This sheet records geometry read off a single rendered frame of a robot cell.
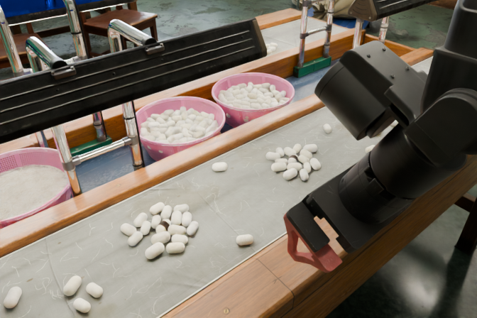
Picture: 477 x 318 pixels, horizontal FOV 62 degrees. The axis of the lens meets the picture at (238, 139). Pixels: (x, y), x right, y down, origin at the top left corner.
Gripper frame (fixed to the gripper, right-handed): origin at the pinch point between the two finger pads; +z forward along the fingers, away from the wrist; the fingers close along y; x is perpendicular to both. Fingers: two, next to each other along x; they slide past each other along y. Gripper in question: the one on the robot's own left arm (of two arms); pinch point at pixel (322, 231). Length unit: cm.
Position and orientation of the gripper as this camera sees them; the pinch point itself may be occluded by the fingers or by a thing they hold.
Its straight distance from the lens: 48.6
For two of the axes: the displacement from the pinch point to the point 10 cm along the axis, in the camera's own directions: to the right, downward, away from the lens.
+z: -2.9, 5.5, 7.8
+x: 5.9, 7.5, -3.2
